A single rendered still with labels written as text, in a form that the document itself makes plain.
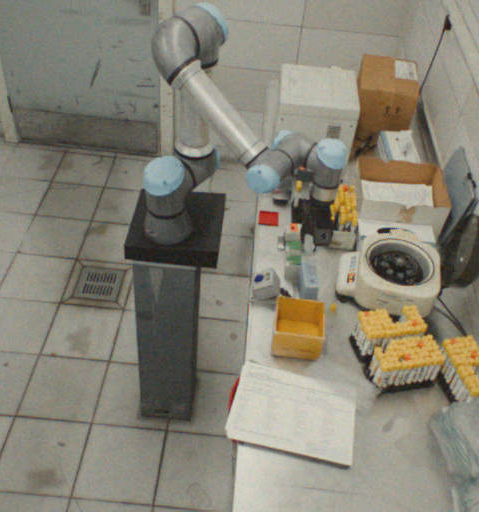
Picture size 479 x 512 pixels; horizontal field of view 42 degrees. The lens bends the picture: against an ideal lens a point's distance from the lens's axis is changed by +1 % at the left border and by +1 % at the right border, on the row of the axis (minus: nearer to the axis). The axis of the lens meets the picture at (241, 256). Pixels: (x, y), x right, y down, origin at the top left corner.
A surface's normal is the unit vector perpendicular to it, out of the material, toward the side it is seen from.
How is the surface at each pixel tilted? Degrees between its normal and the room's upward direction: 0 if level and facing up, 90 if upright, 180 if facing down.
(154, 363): 90
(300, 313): 90
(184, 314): 90
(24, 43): 90
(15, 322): 0
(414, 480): 0
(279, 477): 0
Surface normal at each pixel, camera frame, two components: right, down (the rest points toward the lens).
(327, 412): 0.08, -0.72
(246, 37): -0.07, 0.69
